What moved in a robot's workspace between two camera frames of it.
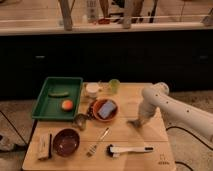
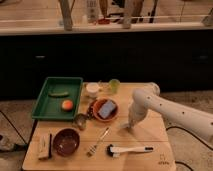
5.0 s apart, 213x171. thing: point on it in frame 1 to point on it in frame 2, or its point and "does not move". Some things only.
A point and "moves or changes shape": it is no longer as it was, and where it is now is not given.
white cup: [92, 89] does not move
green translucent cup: [114, 85] does not move
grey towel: [137, 124] moves or changes shape
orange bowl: [97, 106] does not move
